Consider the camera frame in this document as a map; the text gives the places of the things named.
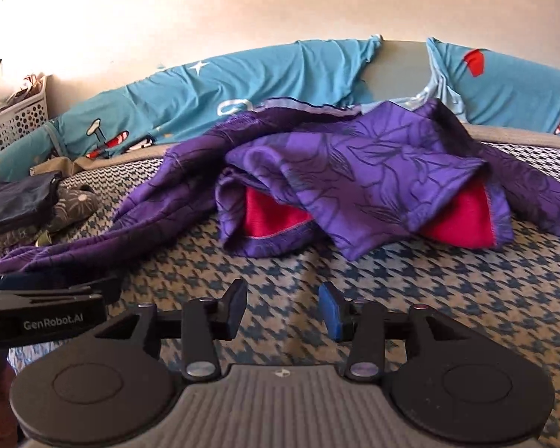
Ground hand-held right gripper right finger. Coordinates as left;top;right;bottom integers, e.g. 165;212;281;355
318;281;467;381

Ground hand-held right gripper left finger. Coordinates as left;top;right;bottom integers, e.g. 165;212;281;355
93;277;249;381

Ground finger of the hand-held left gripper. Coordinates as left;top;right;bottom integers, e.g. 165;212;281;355
0;274;123;308

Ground purple patterned garment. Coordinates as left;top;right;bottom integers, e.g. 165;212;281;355
0;98;560;276

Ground houndstooth bed cover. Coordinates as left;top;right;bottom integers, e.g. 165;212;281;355
0;142;560;448

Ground olive floral garment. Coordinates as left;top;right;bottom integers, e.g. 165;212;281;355
0;184;101;267

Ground khaki crumpled cloth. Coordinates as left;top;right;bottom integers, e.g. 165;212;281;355
30;156;96;179

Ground white perforated basket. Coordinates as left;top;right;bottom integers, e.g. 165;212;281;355
0;75;50;162

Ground blue cartoon bedsheet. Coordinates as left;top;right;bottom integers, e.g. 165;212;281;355
56;35;383;159

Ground blue printed bed cushion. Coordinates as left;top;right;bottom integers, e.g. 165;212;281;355
427;37;560;138

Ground grey padded bed rail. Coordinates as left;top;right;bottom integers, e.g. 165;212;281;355
355;40;444;106

